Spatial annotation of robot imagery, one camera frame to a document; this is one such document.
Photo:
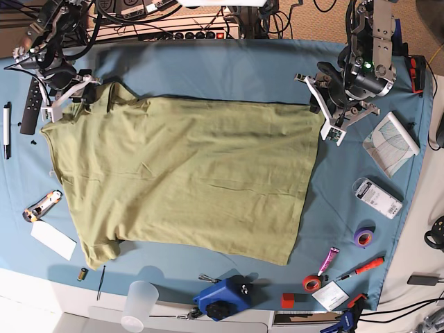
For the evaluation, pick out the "power strip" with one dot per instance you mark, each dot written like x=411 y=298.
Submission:
x=186 y=35

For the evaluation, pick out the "green t-shirt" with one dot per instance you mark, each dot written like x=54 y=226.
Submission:
x=228 y=176

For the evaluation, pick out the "blue tablecloth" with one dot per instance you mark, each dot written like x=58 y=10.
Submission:
x=243 y=70

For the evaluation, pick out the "black tweezers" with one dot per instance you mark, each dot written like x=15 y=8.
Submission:
x=98 y=295

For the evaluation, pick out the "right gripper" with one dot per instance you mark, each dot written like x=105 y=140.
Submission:
x=67 y=84

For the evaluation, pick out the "small green battery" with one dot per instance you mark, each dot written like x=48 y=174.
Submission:
x=82 y=274

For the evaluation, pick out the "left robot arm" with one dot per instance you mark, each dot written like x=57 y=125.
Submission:
x=366 y=61

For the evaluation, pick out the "blue clamp top right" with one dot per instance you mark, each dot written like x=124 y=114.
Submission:
x=399 y=48

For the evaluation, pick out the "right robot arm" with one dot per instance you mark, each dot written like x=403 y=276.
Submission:
x=40 y=54

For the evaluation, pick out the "pink glue tube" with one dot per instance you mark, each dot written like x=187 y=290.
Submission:
x=333 y=252

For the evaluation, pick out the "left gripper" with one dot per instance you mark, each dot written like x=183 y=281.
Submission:
x=330 y=99

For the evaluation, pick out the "white square card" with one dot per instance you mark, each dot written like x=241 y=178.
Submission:
x=330 y=296

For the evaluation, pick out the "blue clamp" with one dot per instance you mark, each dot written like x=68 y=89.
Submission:
x=349 y=319
x=399 y=48

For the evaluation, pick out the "orange black clamp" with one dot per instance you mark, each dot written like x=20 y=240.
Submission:
x=417 y=73

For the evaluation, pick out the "black remote control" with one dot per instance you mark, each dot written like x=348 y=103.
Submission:
x=31 y=109

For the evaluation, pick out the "red tape roll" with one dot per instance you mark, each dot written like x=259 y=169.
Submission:
x=312 y=283

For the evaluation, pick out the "white paper card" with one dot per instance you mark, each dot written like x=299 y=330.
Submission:
x=53 y=239

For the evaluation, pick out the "red block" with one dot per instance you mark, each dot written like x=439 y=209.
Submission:
x=287 y=300

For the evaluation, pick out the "white marker pen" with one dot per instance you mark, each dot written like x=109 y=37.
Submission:
x=6 y=129

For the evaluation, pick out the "blue plastic device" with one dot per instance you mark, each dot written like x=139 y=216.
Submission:
x=224 y=298

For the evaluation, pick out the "purple tape roll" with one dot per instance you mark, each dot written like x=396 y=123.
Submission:
x=363 y=237

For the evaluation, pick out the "black power adapter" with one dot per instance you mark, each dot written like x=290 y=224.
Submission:
x=423 y=280

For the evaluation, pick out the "clear plastic case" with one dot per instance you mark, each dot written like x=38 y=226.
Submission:
x=375 y=197

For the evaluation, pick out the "clear plastic cup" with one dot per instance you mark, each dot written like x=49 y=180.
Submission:
x=141 y=299

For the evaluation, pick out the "keys on ring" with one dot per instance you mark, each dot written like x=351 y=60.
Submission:
x=192 y=314

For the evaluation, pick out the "orange utility knife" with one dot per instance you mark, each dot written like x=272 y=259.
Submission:
x=37 y=211

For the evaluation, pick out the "blue clamp bottom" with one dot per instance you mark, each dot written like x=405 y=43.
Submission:
x=349 y=319

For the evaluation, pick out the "orange screwdriver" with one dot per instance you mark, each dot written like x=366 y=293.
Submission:
x=366 y=267

